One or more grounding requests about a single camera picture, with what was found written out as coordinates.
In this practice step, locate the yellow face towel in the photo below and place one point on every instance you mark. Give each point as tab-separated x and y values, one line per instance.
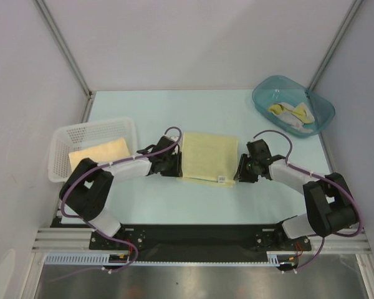
104	153

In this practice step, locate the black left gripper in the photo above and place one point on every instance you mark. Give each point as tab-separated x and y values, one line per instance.
176	171

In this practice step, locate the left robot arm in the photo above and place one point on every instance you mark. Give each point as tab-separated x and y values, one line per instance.
86	190

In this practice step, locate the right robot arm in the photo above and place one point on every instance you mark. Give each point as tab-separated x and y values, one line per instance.
328	202

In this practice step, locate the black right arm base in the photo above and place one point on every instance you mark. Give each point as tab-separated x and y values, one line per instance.
271	237

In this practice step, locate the left rear aluminium post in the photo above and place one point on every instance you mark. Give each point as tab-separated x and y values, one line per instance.
60	41

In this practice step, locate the green towel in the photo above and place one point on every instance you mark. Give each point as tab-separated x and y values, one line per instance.
209	158

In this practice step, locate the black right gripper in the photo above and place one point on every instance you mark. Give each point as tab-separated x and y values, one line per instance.
243	168

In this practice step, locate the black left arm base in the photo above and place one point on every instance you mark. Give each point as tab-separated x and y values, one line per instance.
99	242

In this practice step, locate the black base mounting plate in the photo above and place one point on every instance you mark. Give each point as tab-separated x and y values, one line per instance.
196	239

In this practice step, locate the white perforated plastic basket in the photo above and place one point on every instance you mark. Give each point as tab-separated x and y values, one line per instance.
84	135

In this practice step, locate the grey yellow towel in basin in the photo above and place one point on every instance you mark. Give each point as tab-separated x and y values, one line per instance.
296	117

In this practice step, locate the teal plastic basin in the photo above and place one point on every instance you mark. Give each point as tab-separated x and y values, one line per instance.
278	88

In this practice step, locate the aluminium post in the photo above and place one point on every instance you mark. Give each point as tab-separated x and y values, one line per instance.
340	34
60	41

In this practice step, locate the aluminium front frame rail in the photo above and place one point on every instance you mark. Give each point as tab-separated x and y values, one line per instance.
77	240

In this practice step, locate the light blue cable duct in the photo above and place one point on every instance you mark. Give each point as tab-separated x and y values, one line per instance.
266	259

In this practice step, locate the right rear aluminium post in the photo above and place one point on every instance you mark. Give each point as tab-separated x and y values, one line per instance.
340	34

